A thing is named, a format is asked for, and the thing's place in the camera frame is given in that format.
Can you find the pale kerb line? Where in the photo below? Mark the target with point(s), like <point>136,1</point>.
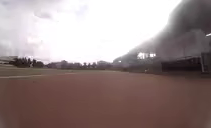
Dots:
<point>16,76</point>

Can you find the large dark building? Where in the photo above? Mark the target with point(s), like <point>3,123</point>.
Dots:
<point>186,43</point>

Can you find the reddish brown paved ground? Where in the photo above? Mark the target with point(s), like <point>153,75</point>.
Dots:
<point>99,100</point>

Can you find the row of trees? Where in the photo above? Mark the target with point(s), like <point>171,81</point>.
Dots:
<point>63,64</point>

